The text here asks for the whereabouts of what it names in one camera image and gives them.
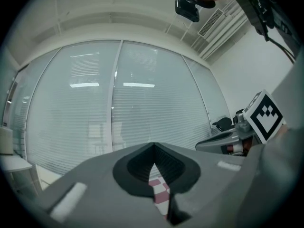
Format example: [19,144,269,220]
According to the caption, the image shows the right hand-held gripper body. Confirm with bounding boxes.
[225,89,285,157]

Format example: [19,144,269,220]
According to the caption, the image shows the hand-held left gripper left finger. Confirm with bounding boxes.
[39,142,173,228]

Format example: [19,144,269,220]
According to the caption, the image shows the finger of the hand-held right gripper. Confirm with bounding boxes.
[195,130,239,154]

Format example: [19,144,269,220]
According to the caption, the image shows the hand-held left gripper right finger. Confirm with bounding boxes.
[153,142,247,228]

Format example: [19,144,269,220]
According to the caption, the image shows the black office chair with headrest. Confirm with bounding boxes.
[211,117,236,134]

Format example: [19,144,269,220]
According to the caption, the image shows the table with checkered tablecloth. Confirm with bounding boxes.
[148,176,172,221]

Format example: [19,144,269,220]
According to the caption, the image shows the white side desk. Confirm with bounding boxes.
[0,153,33,174]

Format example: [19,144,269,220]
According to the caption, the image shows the white ceiling pipes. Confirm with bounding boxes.
[190,0,251,62]

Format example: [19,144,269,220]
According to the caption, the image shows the black chest-mounted device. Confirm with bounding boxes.
[233,0,296,63]

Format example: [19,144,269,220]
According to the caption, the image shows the white ceiling air vent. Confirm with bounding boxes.
[198,8,224,38]

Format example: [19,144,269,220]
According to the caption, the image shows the white device on desk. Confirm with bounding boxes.
[0,125,13,155]

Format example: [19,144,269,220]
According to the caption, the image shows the black head-worn camera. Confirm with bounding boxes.
[174,0,200,23]

